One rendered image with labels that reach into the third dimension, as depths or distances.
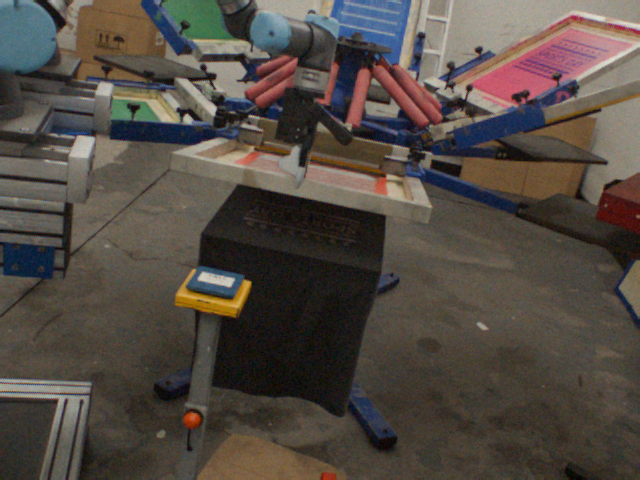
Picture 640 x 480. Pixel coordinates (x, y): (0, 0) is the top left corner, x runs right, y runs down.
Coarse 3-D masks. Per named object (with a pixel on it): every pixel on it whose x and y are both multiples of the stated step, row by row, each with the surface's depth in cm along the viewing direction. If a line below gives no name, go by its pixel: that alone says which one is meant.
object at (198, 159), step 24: (216, 144) 189; (240, 144) 222; (192, 168) 159; (216, 168) 159; (240, 168) 158; (288, 192) 159; (312, 192) 158; (336, 192) 158; (360, 192) 157; (408, 192) 184; (408, 216) 157
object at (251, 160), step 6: (246, 156) 204; (252, 156) 207; (282, 156) 221; (234, 162) 189; (240, 162) 190; (246, 162) 193; (252, 162) 195; (258, 162) 197; (264, 162) 200; (270, 162) 202; (276, 162) 205; (258, 168) 187; (264, 168) 188; (270, 168) 191; (276, 168) 193; (288, 174) 187; (312, 174) 196
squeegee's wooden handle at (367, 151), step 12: (264, 120) 214; (264, 132) 214; (324, 132) 213; (288, 144) 215; (324, 144) 214; (336, 144) 213; (360, 144) 213; (372, 144) 213; (384, 144) 213; (348, 156) 214; (360, 156) 214; (372, 156) 213
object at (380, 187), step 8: (336, 168) 219; (312, 176) 192; (320, 176) 195; (328, 176) 198; (336, 176) 201; (344, 176) 205; (376, 176) 220; (336, 184) 186; (344, 184) 189; (352, 184) 192; (360, 184) 195; (368, 184) 198; (376, 184) 202; (384, 184) 205; (376, 192) 187; (384, 192) 190
